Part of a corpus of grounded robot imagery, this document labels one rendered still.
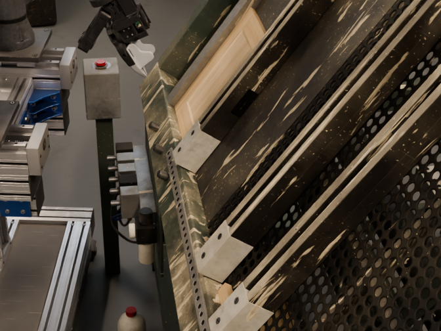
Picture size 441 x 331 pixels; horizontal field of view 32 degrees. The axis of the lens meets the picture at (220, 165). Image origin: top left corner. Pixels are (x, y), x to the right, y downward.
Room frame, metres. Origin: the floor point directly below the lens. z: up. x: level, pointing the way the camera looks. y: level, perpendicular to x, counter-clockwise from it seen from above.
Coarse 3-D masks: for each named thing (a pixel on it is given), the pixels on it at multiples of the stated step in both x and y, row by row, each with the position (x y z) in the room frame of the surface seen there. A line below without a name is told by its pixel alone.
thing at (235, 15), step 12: (240, 0) 2.22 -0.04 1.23; (252, 0) 2.18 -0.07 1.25; (240, 12) 2.18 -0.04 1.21; (228, 24) 2.17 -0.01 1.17; (216, 36) 2.18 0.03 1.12; (204, 48) 2.20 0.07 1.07; (216, 48) 2.16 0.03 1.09; (204, 60) 2.15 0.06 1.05; (192, 72) 2.15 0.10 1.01; (180, 84) 2.16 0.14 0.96; (168, 96) 2.18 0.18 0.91; (180, 96) 2.14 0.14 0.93
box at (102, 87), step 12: (84, 60) 2.36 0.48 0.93; (108, 60) 2.37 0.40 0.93; (84, 72) 2.27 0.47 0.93; (96, 72) 2.28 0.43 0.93; (108, 72) 2.28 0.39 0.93; (84, 84) 2.26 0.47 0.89; (96, 84) 2.27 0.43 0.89; (108, 84) 2.28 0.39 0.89; (96, 96) 2.27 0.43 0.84; (108, 96) 2.27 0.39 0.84; (96, 108) 2.27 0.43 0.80; (108, 108) 2.27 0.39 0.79; (120, 108) 2.28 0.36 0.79
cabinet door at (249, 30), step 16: (256, 16) 2.11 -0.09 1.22; (240, 32) 2.12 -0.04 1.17; (256, 32) 2.03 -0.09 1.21; (224, 48) 2.13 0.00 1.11; (240, 48) 2.05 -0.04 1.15; (208, 64) 2.14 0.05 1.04; (224, 64) 2.06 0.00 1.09; (240, 64) 1.98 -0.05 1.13; (208, 80) 2.08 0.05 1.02; (224, 80) 1.99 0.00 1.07; (192, 96) 2.09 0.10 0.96; (208, 96) 2.00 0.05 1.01; (176, 112) 2.10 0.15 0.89; (192, 112) 2.01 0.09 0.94
